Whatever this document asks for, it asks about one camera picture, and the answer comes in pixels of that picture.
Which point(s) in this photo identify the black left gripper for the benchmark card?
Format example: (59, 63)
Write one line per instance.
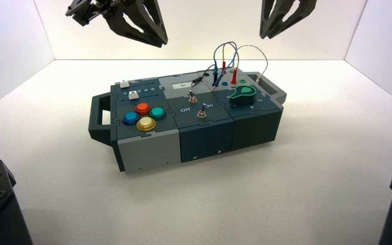
(91, 10)

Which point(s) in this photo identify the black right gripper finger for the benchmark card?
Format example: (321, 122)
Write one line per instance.
(300, 13)
(269, 18)

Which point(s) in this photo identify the small white slider cap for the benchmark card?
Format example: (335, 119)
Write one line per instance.
(124, 84)

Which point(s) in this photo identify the small white display label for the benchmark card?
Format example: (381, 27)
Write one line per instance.
(181, 86)

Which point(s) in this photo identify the large white slider cap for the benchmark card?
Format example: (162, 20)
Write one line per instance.
(133, 95)

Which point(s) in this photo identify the red banana plug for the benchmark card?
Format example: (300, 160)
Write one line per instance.
(234, 77)
(223, 67)

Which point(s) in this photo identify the orange round push button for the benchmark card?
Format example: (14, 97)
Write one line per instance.
(143, 108)

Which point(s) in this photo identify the black banana plug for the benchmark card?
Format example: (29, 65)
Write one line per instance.
(215, 82)

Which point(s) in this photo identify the blue banana plug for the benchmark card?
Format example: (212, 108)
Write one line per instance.
(220, 79)

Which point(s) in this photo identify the teal round push button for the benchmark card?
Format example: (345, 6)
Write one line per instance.
(157, 113)

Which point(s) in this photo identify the green and black rotary knob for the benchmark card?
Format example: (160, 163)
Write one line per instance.
(245, 94)

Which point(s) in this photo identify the blue round push button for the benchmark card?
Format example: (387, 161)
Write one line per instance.
(130, 118)

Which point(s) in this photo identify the yellow round push button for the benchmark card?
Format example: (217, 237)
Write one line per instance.
(146, 123)

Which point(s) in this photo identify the dark grey task board box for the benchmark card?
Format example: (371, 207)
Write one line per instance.
(202, 135)

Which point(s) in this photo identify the metal toggle switch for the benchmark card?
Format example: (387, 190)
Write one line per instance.
(201, 111)
(192, 97)

